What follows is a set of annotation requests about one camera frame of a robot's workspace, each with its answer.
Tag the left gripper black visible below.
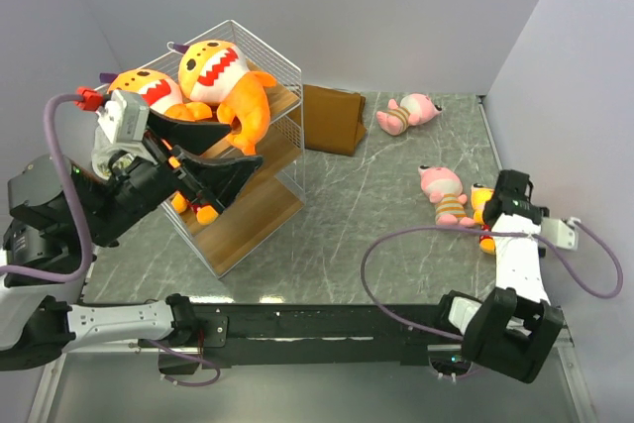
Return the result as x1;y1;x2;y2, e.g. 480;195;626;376
82;107;268;246

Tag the yellow plush polka-dot dress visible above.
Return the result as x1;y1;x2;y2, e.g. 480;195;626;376
167;143;219;225

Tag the large orange shark plush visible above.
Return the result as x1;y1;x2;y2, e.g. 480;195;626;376
99;68;214;121

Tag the orange shark plush small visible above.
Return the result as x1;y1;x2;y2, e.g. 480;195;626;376
168;39;277;156

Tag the yellow plush red dress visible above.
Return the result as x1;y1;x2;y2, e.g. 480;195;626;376
471;183;495;256

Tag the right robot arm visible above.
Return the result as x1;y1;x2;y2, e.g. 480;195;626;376
433;169;565;383

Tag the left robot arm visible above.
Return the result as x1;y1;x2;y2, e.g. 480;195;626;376
1;114;263;370

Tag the white basin with bag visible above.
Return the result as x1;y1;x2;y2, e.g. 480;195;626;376
91;126;135;180

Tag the brown folded cloth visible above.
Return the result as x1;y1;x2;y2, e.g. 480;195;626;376
302;84;367;157

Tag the pink striped plush far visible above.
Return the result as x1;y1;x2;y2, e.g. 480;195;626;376
375;93;443;136

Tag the pink striped plush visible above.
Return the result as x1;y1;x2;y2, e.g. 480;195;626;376
375;93;443;136
418;165;476;228

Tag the pink striped plush near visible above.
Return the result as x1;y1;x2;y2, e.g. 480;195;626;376
418;165;476;228

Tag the white wire wooden shelf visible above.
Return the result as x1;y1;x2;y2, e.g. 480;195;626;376
82;19;306;278

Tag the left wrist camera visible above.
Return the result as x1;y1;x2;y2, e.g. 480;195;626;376
75;87;150;144

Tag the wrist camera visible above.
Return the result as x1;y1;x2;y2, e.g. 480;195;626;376
540;217;579;251
75;87;150;144

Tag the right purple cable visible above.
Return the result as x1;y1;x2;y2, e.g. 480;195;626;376
360;222;624;345

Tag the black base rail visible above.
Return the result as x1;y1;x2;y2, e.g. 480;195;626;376
160;303;476;377

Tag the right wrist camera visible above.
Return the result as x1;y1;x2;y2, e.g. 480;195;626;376
540;217;579;251

